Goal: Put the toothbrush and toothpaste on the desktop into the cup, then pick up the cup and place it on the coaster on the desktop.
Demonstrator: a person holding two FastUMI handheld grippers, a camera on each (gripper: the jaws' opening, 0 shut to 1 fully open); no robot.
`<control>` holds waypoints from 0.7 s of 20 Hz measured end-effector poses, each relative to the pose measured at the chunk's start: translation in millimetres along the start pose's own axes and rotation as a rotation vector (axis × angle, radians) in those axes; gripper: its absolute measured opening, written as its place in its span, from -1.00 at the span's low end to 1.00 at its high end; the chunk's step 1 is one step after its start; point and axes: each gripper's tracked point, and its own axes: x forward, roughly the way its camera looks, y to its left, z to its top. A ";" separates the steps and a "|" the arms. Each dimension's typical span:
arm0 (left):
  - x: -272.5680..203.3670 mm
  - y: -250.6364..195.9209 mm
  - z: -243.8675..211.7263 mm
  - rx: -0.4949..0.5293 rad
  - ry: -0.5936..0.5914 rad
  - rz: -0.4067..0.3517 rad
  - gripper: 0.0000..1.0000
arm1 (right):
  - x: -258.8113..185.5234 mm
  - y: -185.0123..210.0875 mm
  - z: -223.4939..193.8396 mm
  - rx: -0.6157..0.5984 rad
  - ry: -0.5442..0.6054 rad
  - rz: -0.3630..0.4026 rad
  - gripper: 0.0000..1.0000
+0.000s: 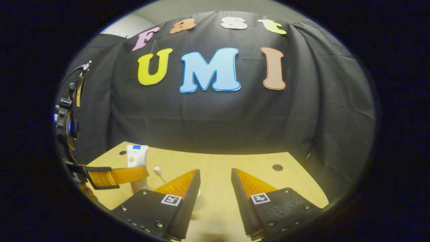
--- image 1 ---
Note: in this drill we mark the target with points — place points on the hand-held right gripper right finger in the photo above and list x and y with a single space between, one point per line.
243 208

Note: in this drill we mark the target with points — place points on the light wooden desktop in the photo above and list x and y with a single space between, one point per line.
215 188

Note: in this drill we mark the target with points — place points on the beige toothbrush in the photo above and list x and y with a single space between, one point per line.
158 171

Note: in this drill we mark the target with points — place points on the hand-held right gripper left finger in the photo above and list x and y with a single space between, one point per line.
181 211

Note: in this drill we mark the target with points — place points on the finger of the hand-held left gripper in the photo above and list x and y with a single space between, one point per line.
100 178

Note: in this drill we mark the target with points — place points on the white toothpaste tube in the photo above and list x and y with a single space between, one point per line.
137 156

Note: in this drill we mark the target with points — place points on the black backdrop cloth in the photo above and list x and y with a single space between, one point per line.
235 117

